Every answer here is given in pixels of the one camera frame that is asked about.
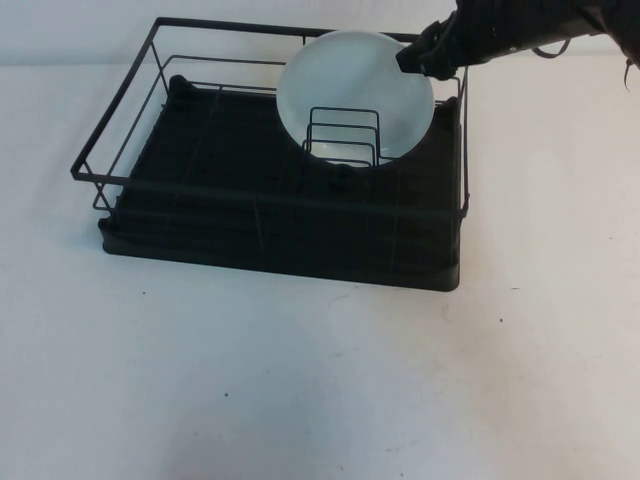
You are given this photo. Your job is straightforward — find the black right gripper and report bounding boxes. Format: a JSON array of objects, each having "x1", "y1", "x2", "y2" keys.
[{"x1": 394, "y1": 19, "x2": 464, "y2": 82}]

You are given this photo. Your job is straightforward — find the white round plate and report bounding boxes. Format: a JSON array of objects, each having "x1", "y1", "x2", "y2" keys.
[{"x1": 276, "y1": 30, "x2": 436, "y2": 161}]

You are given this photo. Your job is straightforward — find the black plastic drain tray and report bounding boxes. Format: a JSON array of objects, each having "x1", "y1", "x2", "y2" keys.
[{"x1": 96, "y1": 74, "x2": 462, "y2": 294}]

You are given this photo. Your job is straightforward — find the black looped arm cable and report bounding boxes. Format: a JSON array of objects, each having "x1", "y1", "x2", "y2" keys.
[{"x1": 529, "y1": 39, "x2": 572, "y2": 60}]

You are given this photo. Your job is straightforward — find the black wire dish rack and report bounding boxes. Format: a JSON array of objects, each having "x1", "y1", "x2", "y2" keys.
[{"x1": 68, "y1": 16, "x2": 473, "y2": 222}]

